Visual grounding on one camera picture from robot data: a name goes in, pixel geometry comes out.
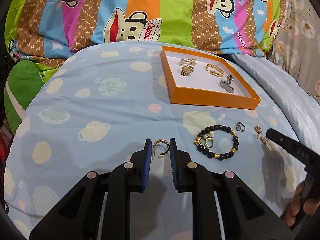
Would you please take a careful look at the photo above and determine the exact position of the gold pearl earring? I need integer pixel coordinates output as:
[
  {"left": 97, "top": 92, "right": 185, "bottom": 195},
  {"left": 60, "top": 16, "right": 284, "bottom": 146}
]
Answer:
[{"left": 254, "top": 126, "right": 268, "bottom": 145}]

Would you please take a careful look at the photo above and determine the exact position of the black and gold bead bracelet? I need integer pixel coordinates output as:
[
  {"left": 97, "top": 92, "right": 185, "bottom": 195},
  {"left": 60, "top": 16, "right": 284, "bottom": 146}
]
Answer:
[{"left": 194, "top": 124, "right": 240, "bottom": 162}]

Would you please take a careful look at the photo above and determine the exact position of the gold ring with pearls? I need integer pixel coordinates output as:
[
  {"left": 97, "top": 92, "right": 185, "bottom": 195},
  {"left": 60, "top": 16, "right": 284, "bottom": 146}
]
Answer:
[{"left": 202, "top": 130, "right": 216, "bottom": 149}]

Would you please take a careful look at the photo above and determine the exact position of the gold hoop earring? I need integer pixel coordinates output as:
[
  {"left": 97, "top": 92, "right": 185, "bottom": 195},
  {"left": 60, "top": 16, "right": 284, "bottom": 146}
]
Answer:
[{"left": 152, "top": 139, "right": 170, "bottom": 157}]

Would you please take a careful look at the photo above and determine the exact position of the silver blue-dial wristwatch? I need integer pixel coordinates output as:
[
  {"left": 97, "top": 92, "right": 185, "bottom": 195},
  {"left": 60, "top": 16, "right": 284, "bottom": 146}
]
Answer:
[{"left": 220, "top": 74, "right": 234, "bottom": 94}]

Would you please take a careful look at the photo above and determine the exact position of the gold chain bangle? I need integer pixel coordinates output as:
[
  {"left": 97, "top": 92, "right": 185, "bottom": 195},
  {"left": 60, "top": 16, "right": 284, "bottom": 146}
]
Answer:
[{"left": 205, "top": 64, "right": 225, "bottom": 77}]

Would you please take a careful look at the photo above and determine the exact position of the gold wristwatch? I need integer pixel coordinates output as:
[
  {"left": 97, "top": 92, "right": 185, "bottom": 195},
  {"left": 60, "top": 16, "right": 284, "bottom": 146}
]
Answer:
[{"left": 181, "top": 66, "right": 194, "bottom": 76}]

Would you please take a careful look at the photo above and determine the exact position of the orange jewelry box tray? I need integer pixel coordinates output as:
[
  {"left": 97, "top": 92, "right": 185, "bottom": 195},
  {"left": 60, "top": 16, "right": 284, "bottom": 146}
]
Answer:
[{"left": 161, "top": 46, "right": 261, "bottom": 110}]

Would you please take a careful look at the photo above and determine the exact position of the person's right hand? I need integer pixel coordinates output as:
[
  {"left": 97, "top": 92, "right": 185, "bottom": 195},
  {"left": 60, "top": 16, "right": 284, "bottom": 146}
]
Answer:
[{"left": 283, "top": 181, "right": 320, "bottom": 226}]

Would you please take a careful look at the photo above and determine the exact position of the pale blue duvet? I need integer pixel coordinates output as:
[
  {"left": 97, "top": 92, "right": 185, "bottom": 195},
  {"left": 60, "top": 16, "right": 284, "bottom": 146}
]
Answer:
[{"left": 227, "top": 54, "right": 319, "bottom": 153}]

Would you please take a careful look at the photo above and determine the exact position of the light blue planet bedsheet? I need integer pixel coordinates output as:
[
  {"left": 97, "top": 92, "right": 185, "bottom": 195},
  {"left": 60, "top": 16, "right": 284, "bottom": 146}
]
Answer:
[{"left": 4, "top": 42, "right": 305, "bottom": 237}]

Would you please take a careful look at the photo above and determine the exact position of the grey floral pillow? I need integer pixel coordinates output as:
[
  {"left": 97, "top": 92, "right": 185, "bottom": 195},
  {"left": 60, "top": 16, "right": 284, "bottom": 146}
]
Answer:
[{"left": 267, "top": 0, "right": 319, "bottom": 101}]

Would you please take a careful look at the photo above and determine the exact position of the green plush cushion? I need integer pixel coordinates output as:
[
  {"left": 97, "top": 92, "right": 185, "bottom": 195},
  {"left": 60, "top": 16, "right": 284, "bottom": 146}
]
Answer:
[{"left": 4, "top": 60, "right": 57, "bottom": 134}]

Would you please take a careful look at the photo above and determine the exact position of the colourful monkey cartoon quilt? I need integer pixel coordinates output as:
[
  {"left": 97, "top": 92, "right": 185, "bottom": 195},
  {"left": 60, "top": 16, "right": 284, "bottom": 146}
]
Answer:
[{"left": 4, "top": 0, "right": 286, "bottom": 68}]

